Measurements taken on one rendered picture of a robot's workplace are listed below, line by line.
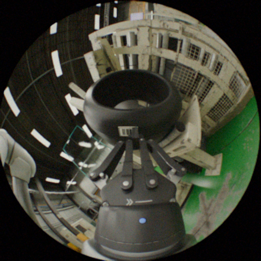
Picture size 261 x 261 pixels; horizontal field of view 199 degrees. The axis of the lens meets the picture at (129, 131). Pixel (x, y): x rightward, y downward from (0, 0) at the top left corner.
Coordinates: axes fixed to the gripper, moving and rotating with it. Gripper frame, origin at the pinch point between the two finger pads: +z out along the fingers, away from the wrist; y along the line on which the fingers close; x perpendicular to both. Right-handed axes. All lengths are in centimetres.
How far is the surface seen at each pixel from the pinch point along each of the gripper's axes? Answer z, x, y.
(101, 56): 48, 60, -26
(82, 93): 117, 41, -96
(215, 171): 1, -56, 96
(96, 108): 10.8, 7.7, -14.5
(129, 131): 4.4, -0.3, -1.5
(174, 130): 7.2, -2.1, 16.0
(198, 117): 9.5, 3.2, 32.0
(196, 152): 24, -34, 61
